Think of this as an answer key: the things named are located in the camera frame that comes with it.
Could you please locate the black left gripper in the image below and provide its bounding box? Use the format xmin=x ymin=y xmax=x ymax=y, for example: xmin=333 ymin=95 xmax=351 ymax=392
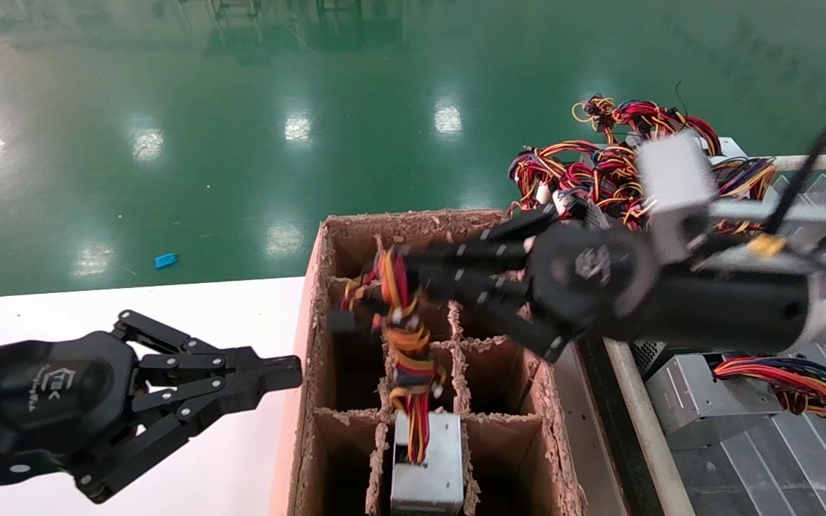
xmin=0 ymin=310 xmax=303 ymax=502

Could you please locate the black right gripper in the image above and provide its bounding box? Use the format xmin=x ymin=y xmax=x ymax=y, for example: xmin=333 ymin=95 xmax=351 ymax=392
xmin=395 ymin=204 xmax=661 ymax=361

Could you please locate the multicoloured power supply cable bundle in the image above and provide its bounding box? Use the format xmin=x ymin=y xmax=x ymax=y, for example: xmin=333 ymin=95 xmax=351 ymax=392
xmin=713 ymin=356 xmax=826 ymax=422
xmin=327 ymin=247 xmax=451 ymax=467

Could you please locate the cardboard box with dividers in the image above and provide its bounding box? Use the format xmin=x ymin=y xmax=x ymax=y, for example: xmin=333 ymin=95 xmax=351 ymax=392
xmin=288 ymin=208 xmax=589 ymax=516

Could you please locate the grey mesh-faced power supply case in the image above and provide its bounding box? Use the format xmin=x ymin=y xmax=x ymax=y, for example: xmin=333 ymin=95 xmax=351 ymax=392
xmin=630 ymin=339 xmax=672 ymax=381

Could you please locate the clear plastic divided tray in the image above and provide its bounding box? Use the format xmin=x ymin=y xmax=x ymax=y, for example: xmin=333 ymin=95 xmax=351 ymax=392
xmin=671 ymin=168 xmax=826 ymax=516

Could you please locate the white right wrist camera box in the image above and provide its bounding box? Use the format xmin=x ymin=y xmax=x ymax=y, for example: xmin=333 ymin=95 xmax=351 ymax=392
xmin=634 ymin=131 xmax=722 ymax=216

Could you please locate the purple-tinted power supply cable bundle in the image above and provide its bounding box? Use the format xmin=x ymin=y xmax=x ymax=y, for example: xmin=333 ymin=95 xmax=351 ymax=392
xmin=711 ymin=156 xmax=778 ymax=237

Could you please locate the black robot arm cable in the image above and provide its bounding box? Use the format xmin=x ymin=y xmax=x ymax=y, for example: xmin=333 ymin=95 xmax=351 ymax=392
xmin=764 ymin=107 xmax=826 ymax=237

